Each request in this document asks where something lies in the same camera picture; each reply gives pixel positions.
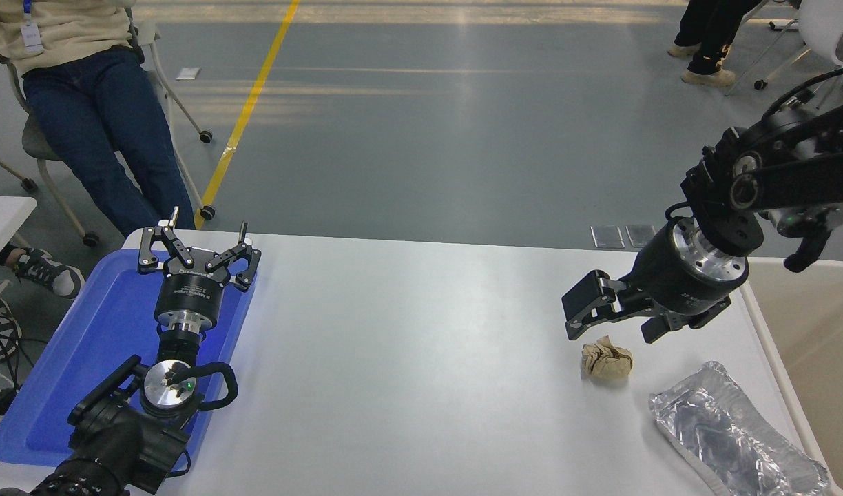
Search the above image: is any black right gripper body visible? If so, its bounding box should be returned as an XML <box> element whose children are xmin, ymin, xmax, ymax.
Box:
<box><xmin>618</xmin><ymin>219</ymin><xmax>732</xmax><ymax>330</ymax></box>

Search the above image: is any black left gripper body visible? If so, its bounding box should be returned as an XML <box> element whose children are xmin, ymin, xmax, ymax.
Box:
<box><xmin>153</xmin><ymin>247</ymin><xmax>240</xmax><ymax>324</ymax></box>

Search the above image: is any silver foil tray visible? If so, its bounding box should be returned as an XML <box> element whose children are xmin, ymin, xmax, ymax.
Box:
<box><xmin>649</xmin><ymin>360</ymin><xmax>831</xmax><ymax>496</ymax></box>

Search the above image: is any metal floor plate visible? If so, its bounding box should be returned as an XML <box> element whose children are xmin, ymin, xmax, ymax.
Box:
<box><xmin>625</xmin><ymin>224</ymin><xmax>661</xmax><ymax>249</ymax></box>
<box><xmin>590</xmin><ymin>225</ymin><xmax>625</xmax><ymax>249</ymax></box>

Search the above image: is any crumpled tan paper ball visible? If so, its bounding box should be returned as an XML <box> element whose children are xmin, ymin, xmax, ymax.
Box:
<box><xmin>580</xmin><ymin>335</ymin><xmax>634</xmax><ymax>381</ymax></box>

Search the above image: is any blue plastic tray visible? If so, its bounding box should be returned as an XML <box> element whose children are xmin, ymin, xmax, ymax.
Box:
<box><xmin>0</xmin><ymin>248</ymin><xmax>257</xmax><ymax>468</ymax></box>

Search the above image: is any person's foot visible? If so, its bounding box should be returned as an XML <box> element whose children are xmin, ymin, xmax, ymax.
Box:
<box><xmin>0</xmin><ymin>242</ymin><xmax>86</xmax><ymax>299</ymax></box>

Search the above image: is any seated person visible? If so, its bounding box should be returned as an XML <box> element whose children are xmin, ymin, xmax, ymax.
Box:
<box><xmin>0</xmin><ymin>0</ymin><xmax>196</xmax><ymax>238</ymax></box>

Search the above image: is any wheeled office chair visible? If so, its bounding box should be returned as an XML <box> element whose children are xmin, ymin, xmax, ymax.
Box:
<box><xmin>0</xmin><ymin>7</ymin><xmax>216</xmax><ymax>249</ymax></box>

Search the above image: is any large pale bin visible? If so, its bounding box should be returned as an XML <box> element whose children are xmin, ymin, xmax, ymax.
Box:
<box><xmin>738</xmin><ymin>256</ymin><xmax>843</xmax><ymax>496</ymax></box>

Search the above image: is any small white table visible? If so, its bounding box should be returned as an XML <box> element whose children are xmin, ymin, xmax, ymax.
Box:
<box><xmin>0</xmin><ymin>196</ymin><xmax>38</xmax><ymax>318</ymax></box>

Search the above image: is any white chair with metal legs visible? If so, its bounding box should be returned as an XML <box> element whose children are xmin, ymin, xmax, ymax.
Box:
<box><xmin>725</xmin><ymin>0</ymin><xmax>843</xmax><ymax>111</ymax></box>

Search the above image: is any black cable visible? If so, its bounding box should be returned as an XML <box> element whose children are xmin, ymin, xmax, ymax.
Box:
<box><xmin>0</xmin><ymin>331</ymin><xmax>33</xmax><ymax>428</ymax></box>

